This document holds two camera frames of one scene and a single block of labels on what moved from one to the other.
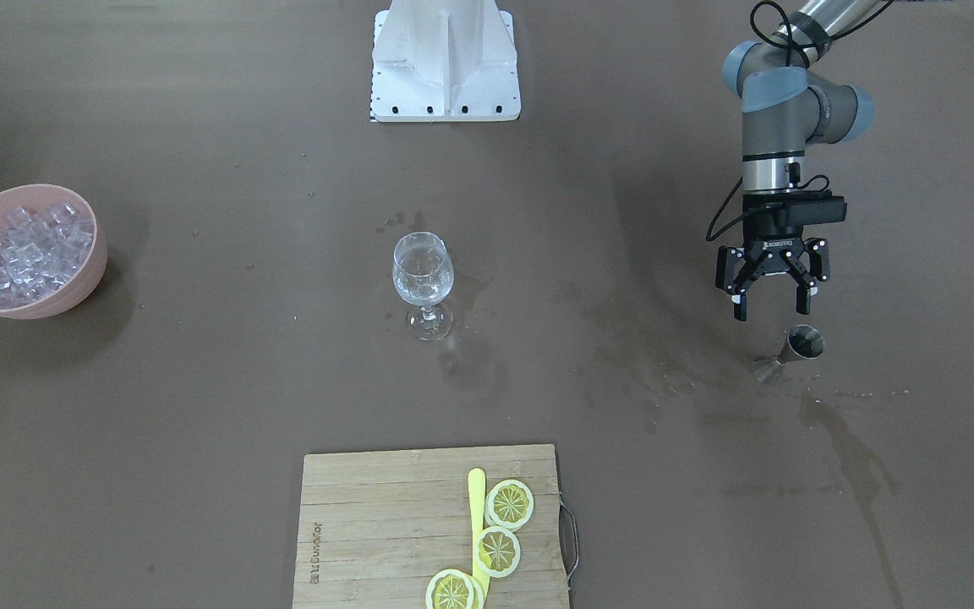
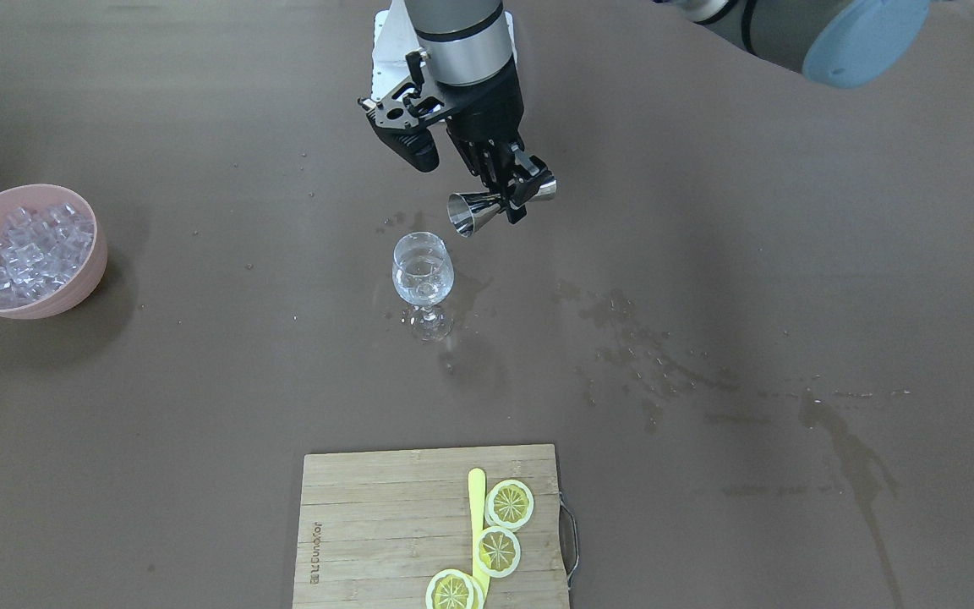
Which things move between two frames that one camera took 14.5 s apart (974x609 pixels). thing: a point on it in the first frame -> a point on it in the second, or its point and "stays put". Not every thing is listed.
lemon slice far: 509,504 stays put
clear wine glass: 423,273 stays put
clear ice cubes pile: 35,254 stays put
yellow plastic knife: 477,488 stays put
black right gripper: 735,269 -> 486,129
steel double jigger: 803,342 -> 465,209
